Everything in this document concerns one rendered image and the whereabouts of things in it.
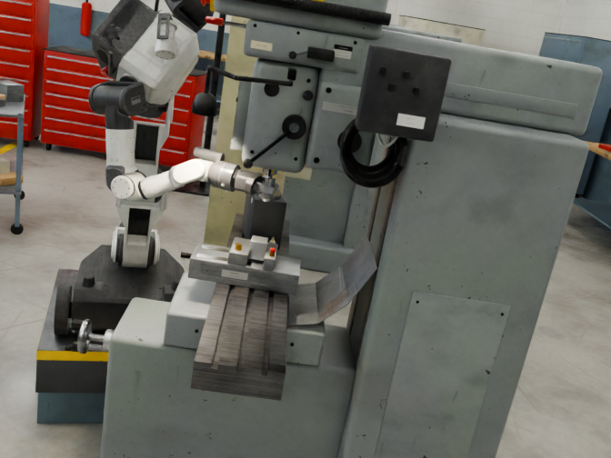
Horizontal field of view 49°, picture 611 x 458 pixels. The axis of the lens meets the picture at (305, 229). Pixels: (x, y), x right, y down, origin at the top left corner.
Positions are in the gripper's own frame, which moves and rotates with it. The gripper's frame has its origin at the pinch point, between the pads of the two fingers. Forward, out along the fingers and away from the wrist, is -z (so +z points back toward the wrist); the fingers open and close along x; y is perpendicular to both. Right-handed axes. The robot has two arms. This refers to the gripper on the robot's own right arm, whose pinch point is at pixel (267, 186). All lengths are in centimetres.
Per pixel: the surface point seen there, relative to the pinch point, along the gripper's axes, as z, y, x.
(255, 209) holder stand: 11.3, 16.8, 25.7
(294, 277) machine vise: -15.1, 25.3, -4.8
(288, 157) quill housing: -7.5, -12.7, -8.1
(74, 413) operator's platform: 71, 120, 14
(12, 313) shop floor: 153, 126, 78
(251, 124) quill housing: 4.4, -20.5, -11.5
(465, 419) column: -77, 58, 0
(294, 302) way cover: -14.2, 38.4, 5.6
